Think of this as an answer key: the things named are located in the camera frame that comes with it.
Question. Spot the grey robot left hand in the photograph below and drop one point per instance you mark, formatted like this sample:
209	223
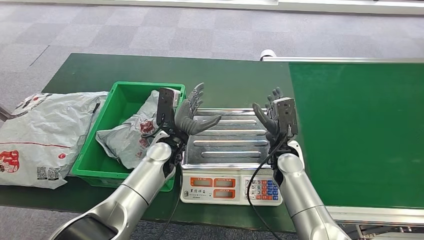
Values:
185	122

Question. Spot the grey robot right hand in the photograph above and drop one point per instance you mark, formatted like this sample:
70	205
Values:
270	126

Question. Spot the grey parcel bag red print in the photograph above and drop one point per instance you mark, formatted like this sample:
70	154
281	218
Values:
126	139

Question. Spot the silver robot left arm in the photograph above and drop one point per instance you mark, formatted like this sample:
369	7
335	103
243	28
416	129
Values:
142	185

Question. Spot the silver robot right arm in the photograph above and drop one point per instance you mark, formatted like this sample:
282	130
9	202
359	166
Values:
298	188

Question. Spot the green conveyor belt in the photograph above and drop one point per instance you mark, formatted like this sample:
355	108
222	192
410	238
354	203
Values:
348	116

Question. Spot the steel scale tray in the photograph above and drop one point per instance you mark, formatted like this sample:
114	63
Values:
238	114

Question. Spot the dark green table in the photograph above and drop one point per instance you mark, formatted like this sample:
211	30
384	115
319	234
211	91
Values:
215	79

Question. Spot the green plastic crate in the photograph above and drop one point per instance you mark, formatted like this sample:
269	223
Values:
122	99

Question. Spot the white electronic scale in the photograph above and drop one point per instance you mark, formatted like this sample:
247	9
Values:
205	198

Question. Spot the large grey courier bag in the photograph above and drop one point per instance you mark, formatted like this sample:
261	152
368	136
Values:
43	132

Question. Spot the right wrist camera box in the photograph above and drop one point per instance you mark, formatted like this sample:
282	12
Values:
286	114

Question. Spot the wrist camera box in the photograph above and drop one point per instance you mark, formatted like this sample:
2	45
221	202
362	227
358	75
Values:
164	106
286	114

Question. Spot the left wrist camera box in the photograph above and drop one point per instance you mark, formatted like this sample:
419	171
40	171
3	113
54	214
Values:
164	106

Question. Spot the aluminium conveyor frame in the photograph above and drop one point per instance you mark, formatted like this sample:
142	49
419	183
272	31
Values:
331	59

